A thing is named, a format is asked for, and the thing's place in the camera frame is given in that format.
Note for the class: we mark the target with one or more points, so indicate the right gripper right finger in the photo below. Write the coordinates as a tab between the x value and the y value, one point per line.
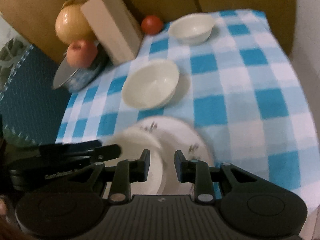
198	173

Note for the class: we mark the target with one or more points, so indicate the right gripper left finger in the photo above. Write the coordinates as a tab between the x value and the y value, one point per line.
128	172

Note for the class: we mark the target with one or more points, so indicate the cream bowl front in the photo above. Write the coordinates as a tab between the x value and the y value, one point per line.
132	142

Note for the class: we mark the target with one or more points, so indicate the cream bowl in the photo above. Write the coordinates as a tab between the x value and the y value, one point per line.
151	86
192	29
132	142

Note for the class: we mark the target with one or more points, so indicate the cream plate colourful floral rim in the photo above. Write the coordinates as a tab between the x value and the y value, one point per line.
174	134

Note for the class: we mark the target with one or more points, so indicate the teal foam mat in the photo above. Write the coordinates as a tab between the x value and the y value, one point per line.
31	109

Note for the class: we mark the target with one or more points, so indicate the blue white checkered tablecloth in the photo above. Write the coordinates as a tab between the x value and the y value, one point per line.
242	96

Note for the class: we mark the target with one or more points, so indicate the steel pot with lid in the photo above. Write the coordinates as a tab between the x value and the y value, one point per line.
75	79

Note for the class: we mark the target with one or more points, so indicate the red apple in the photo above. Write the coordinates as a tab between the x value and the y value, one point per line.
81	53

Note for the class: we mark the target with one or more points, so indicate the wooden knife block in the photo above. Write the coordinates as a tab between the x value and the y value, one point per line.
115	28

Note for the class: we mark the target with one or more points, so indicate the yellow pomelo in net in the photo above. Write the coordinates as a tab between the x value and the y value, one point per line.
71	25

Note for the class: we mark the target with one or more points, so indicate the red tomato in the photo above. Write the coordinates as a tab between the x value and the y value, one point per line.
151	25

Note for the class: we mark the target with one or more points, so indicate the wooden cabinet doors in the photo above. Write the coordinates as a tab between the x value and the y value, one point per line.
35	19

